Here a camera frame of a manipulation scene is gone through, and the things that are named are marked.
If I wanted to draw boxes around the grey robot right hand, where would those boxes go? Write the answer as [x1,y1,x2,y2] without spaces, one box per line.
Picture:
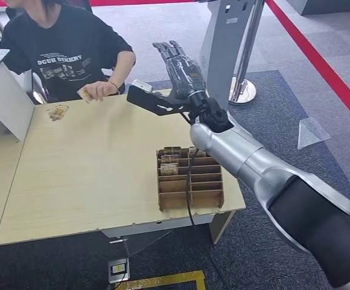
[152,39,208,102]

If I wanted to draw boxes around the person's left hand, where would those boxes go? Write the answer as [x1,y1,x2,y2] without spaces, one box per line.
[85,80,120,102]

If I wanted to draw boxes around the person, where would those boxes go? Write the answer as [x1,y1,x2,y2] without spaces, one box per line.
[0,0,137,105]

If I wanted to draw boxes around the wooden card organizer box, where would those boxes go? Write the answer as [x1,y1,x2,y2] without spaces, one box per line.
[156,146,225,212]

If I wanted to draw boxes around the grey kiosk stand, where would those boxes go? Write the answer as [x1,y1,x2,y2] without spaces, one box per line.
[198,0,256,111]

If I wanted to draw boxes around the small pile of brown cards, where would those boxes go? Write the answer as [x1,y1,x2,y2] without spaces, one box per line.
[46,104,69,123]

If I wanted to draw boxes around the red barrier belt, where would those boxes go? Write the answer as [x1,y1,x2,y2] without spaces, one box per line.
[265,0,350,134]
[0,0,194,7]

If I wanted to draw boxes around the white slanted laptop stand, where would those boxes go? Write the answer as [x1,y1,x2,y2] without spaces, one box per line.
[0,62,36,142]

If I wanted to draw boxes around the clear plastic sheet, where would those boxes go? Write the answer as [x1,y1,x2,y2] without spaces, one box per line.
[296,116,332,151]

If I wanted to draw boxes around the metal floor socket box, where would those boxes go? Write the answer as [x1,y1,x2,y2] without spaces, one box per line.
[108,257,131,285]

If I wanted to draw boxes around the dark grey plinth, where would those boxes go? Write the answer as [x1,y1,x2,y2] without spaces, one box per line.
[286,0,350,16]

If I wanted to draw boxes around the pale wrist camera, black bracket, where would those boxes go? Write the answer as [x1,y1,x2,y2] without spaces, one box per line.
[126,79,194,118]

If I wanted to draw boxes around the chrome stanchion post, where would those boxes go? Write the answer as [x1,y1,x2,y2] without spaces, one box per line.
[229,0,266,106]

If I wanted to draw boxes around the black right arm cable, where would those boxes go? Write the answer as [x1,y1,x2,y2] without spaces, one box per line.
[179,111,198,229]

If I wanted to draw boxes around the thin black floor cable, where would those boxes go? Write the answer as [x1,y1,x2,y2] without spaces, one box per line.
[113,239,131,290]

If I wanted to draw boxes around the white desk frame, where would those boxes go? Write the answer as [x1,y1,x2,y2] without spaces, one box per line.
[100,210,236,245]

